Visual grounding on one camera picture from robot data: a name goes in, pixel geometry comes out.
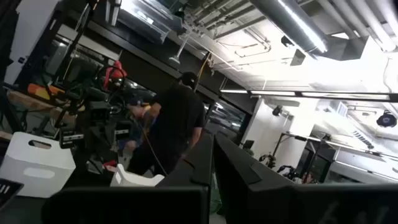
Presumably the white cutting board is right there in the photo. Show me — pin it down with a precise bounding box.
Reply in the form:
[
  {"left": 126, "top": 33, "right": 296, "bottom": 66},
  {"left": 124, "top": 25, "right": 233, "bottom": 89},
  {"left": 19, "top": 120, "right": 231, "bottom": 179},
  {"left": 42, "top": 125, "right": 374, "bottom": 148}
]
[
  {"left": 0, "top": 131, "right": 76, "bottom": 198},
  {"left": 110, "top": 164, "right": 165, "bottom": 187}
]

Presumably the black overhead LED light bar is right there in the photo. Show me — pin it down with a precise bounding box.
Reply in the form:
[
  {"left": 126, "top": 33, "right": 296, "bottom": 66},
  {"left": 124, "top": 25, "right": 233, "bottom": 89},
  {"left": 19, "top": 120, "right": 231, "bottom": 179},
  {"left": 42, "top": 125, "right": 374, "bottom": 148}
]
[{"left": 219, "top": 89, "right": 398, "bottom": 103}]

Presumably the orange plastic item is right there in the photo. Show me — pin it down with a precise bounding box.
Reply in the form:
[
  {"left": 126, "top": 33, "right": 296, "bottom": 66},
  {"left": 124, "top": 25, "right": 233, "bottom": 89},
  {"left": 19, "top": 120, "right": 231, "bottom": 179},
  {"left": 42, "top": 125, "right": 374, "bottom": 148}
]
[{"left": 27, "top": 83, "right": 68, "bottom": 101}]

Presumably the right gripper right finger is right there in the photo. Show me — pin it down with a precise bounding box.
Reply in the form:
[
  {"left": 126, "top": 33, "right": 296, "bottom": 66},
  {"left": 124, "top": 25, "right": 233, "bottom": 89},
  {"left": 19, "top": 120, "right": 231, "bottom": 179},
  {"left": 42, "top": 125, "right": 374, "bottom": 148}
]
[{"left": 214, "top": 133, "right": 398, "bottom": 224}]

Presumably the background robot rig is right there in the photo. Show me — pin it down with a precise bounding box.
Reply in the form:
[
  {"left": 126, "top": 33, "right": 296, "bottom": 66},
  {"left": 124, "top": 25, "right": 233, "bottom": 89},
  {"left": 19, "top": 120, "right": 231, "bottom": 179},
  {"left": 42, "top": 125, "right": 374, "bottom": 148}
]
[{"left": 257, "top": 132, "right": 398, "bottom": 184}]

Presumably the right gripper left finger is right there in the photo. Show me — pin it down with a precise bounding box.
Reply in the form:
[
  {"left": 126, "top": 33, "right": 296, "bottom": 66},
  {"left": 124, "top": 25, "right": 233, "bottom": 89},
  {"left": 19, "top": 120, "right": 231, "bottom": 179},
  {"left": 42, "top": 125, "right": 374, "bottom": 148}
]
[{"left": 41, "top": 133, "right": 214, "bottom": 224}]

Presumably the silver ceiling air duct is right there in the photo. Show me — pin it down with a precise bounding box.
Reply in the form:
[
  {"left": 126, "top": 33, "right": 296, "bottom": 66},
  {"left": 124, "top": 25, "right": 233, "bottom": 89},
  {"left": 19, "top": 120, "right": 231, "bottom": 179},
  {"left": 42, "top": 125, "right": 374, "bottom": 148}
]
[{"left": 248, "top": 0, "right": 331, "bottom": 60}]

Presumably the person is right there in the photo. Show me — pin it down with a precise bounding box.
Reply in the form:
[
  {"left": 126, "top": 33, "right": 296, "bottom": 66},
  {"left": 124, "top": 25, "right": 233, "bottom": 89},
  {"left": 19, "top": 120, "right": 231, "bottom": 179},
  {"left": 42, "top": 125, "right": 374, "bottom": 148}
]
[{"left": 118, "top": 71, "right": 206, "bottom": 177}]

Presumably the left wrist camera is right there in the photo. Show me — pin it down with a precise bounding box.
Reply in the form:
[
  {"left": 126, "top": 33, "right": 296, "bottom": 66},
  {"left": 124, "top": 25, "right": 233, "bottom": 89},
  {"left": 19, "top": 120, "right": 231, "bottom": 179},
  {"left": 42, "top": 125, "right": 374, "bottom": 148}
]
[{"left": 88, "top": 101, "right": 112, "bottom": 123}]

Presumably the red hanging object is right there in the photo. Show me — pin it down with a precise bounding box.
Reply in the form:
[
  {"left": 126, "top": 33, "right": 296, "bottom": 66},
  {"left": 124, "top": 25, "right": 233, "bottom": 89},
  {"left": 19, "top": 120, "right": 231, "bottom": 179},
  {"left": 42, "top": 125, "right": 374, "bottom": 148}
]
[{"left": 104, "top": 60, "right": 127, "bottom": 91}]

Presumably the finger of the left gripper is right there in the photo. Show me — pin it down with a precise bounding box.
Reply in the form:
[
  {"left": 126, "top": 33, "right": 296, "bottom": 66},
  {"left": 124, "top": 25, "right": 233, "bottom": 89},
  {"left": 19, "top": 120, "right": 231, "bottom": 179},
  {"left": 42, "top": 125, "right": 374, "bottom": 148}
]
[
  {"left": 58, "top": 132, "right": 86, "bottom": 150},
  {"left": 113, "top": 127, "right": 133, "bottom": 142}
]

